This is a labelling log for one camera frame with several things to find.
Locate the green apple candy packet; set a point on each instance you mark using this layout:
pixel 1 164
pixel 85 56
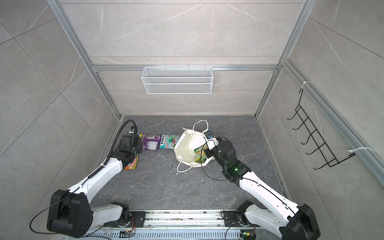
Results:
pixel 200 154

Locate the aluminium frame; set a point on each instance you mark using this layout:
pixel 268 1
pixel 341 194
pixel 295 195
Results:
pixel 370 159

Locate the orange blackcurrant candy packet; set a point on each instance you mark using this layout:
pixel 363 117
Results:
pixel 133 165

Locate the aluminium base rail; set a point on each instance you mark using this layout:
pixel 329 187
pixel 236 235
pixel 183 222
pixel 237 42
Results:
pixel 195 224

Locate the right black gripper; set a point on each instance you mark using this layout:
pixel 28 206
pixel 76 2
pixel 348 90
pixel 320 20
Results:
pixel 208 152

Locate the teal mint candy packet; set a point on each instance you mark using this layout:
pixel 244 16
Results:
pixel 169 141

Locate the white wire mesh basket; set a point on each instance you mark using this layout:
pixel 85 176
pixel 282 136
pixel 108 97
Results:
pixel 177 80

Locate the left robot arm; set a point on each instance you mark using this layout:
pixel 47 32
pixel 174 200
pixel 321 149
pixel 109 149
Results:
pixel 70 213

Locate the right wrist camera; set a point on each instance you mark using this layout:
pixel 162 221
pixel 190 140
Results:
pixel 210 138

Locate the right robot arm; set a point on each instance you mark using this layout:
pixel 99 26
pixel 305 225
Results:
pixel 280 216

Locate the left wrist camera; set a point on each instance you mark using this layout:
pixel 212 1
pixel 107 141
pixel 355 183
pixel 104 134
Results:
pixel 133 130

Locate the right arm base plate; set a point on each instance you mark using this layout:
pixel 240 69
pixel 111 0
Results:
pixel 233 219

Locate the black wire hook rack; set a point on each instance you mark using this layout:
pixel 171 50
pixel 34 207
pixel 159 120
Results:
pixel 315 136

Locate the purple snack packet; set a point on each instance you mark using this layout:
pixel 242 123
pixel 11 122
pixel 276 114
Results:
pixel 151 141

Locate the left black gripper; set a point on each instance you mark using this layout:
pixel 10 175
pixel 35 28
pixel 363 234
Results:
pixel 139 148

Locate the floral paper bag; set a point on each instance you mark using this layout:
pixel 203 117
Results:
pixel 184 150

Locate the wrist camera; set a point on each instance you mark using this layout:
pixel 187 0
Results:
pixel 210 138
pixel 133 130

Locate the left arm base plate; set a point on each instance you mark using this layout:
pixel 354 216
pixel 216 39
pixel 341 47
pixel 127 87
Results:
pixel 134 219

